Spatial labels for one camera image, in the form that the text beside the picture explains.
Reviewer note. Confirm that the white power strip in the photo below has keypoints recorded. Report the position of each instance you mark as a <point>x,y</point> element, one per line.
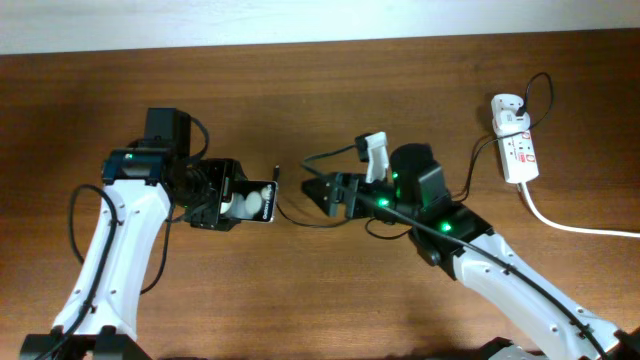
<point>518,158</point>

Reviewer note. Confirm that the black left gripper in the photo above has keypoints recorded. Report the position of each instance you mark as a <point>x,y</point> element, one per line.
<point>223,169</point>

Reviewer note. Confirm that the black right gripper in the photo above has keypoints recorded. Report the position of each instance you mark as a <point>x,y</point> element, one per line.
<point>341,195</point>

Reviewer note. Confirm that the white USB charger adapter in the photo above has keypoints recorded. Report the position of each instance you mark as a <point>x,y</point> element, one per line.
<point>506,121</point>

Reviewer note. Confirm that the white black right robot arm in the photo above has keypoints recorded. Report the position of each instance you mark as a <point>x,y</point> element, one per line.
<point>449,235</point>

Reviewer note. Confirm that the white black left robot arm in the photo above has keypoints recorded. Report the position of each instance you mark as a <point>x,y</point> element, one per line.
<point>141,189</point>

